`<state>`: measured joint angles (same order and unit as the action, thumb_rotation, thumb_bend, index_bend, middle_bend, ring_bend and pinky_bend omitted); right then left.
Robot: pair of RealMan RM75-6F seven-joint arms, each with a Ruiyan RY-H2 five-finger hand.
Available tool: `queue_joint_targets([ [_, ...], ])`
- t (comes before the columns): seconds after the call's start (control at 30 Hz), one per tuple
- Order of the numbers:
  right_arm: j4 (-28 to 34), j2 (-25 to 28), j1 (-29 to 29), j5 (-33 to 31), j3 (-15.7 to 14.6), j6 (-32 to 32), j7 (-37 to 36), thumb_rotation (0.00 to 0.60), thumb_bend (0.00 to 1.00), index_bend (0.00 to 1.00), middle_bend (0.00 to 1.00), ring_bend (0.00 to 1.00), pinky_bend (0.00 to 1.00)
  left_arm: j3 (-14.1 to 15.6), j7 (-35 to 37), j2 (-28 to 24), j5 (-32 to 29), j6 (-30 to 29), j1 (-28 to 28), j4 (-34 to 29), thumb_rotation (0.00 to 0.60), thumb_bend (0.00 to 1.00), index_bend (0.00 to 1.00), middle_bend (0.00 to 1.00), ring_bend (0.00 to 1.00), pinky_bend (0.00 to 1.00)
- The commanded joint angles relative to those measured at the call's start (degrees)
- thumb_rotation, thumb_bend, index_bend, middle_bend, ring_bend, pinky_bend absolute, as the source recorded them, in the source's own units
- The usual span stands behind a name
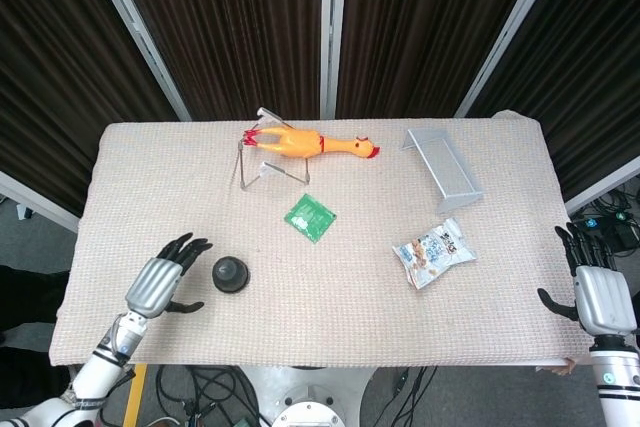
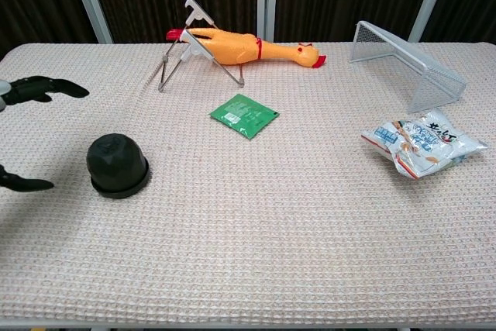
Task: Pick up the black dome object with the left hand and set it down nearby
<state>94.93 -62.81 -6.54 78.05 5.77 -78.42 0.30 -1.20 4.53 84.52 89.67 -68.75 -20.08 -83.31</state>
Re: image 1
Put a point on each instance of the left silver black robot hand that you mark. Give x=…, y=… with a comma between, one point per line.
x=152, y=282

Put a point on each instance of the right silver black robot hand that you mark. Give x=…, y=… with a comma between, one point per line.
x=600, y=297

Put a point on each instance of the black faceted plastic cup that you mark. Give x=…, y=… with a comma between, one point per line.
x=230, y=274

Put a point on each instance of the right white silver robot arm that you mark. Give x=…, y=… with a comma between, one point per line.
x=617, y=387

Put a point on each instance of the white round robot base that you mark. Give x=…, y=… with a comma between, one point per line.
x=310, y=407

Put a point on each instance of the black power strip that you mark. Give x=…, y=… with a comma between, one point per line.
x=607, y=227

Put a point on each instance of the tan paper scrap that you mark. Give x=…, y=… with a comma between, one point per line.
x=562, y=367

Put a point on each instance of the yellow floor tape strip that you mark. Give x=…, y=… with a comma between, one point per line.
x=134, y=397

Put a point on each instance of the person in dark clothing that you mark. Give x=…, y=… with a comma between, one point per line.
x=30, y=292

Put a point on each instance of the green foil packet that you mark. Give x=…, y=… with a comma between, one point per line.
x=310, y=217

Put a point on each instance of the white blue snack bag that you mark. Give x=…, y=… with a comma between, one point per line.
x=432, y=252

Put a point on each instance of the beige woven tablecloth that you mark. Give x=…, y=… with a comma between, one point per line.
x=325, y=307

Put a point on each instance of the silver mesh desk rack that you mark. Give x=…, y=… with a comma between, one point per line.
x=450, y=167

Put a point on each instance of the yellow rubber chicken toy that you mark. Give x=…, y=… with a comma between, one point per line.
x=295, y=142

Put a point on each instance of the dark brown curtain panel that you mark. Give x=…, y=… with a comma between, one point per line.
x=590, y=57
x=425, y=32
x=225, y=32
x=55, y=72

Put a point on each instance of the grey metal partition rail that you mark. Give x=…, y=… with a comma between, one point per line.
x=605, y=184
x=35, y=199

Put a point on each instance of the grey metal partition post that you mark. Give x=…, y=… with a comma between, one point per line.
x=332, y=32
x=137, y=32
x=515, y=32

